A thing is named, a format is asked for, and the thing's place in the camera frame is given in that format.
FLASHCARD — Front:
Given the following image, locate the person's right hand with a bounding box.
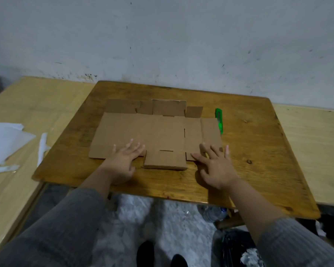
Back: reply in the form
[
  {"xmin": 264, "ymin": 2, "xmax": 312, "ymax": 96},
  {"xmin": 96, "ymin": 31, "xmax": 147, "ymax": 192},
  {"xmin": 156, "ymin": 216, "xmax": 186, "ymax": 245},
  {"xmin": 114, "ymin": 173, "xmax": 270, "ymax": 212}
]
[{"xmin": 191, "ymin": 142, "xmax": 240, "ymax": 190}]

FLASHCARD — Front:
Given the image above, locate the person's left hand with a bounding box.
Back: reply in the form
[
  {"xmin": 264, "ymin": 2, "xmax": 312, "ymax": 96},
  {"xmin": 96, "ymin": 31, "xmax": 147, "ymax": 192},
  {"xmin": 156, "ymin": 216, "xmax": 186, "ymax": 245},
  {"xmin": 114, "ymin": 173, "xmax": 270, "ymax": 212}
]
[{"xmin": 100, "ymin": 139, "xmax": 146, "ymax": 185}]

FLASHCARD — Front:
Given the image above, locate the brown cardboard box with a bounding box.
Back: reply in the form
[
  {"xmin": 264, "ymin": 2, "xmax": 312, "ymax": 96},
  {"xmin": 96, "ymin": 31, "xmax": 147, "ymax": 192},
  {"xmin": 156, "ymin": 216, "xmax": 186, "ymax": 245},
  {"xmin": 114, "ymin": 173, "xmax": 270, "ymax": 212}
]
[{"xmin": 89, "ymin": 98, "xmax": 225, "ymax": 170}]

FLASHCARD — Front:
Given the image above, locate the person's left forearm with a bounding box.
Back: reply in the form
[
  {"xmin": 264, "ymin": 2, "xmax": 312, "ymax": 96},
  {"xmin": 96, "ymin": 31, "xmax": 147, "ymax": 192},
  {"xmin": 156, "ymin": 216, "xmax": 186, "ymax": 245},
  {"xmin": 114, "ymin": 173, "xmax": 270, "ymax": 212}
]
[{"xmin": 0, "ymin": 166, "xmax": 121, "ymax": 267}]

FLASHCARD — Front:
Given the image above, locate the person's right forearm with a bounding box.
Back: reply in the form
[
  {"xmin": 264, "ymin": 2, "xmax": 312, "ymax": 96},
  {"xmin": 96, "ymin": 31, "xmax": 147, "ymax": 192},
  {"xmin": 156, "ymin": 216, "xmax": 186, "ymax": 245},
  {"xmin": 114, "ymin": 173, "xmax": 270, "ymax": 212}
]
[{"xmin": 222, "ymin": 178, "xmax": 334, "ymax": 267}]

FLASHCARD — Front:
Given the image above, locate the dark brown wooden table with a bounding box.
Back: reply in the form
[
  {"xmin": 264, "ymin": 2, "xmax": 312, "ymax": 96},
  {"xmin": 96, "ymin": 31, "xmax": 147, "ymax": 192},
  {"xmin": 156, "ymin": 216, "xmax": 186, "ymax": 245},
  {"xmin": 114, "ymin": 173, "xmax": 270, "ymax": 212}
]
[{"xmin": 32, "ymin": 80, "xmax": 321, "ymax": 220}]

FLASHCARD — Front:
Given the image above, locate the green utility knife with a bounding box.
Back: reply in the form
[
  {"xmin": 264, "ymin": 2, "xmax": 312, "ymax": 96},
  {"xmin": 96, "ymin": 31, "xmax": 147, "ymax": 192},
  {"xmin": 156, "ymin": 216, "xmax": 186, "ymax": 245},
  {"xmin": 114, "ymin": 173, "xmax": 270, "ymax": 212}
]
[{"xmin": 215, "ymin": 108, "xmax": 223, "ymax": 135}]

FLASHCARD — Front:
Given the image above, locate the clear plastic bottle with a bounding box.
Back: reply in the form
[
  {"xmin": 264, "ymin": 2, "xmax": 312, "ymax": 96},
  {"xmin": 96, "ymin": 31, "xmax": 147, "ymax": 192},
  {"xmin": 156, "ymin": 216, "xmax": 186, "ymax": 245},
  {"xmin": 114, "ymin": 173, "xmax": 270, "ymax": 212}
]
[{"xmin": 203, "ymin": 206, "xmax": 228, "ymax": 223}]

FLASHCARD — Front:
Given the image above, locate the wooden table leg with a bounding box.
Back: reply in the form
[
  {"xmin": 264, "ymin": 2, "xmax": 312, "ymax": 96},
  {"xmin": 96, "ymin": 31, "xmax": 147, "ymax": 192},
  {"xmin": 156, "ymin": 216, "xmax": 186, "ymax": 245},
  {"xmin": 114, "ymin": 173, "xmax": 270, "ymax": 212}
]
[{"xmin": 214, "ymin": 210, "xmax": 244, "ymax": 230}]

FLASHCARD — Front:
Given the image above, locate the white paper strip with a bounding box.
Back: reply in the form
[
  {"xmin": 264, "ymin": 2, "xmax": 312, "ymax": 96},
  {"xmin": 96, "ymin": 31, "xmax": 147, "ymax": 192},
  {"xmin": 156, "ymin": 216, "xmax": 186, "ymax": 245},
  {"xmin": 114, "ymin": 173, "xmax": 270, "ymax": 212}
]
[
  {"xmin": 0, "ymin": 164, "xmax": 20, "ymax": 175},
  {"xmin": 36, "ymin": 132, "xmax": 51, "ymax": 168}
]

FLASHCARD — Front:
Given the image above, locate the light wooden table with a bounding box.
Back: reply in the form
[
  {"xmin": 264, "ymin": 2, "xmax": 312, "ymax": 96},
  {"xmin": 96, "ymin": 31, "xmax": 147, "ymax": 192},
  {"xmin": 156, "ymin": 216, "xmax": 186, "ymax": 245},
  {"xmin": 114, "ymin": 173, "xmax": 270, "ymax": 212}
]
[
  {"xmin": 271, "ymin": 103, "xmax": 334, "ymax": 209},
  {"xmin": 0, "ymin": 76, "xmax": 97, "ymax": 255}
]

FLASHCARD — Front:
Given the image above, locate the person's black shoe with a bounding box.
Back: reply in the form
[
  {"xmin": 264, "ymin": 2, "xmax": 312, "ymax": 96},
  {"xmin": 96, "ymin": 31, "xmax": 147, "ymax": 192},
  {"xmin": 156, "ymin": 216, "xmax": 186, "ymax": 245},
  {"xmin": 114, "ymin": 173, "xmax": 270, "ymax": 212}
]
[
  {"xmin": 136, "ymin": 241, "xmax": 156, "ymax": 267},
  {"xmin": 171, "ymin": 254, "xmax": 189, "ymax": 267}
]

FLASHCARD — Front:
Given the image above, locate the black plastic bag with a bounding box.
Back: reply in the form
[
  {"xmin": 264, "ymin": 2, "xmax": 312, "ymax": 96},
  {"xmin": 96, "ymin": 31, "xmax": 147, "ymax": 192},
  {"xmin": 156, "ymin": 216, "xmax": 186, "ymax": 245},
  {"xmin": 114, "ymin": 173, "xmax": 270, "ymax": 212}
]
[
  {"xmin": 295, "ymin": 211, "xmax": 334, "ymax": 249},
  {"xmin": 221, "ymin": 229, "xmax": 265, "ymax": 267}
]

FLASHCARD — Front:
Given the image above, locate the crumpled white paper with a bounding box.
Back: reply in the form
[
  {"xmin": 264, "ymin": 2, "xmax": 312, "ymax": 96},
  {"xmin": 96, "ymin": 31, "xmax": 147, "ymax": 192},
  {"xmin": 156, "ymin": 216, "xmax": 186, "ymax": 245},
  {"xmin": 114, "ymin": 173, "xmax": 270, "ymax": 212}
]
[{"xmin": 240, "ymin": 248, "xmax": 265, "ymax": 267}]

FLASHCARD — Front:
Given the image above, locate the stack of white paper sheets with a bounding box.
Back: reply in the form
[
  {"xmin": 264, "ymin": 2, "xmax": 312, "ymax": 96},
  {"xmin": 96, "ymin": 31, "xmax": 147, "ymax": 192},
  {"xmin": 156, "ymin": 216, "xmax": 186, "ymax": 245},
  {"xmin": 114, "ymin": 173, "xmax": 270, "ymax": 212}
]
[{"xmin": 0, "ymin": 122, "xmax": 37, "ymax": 168}]

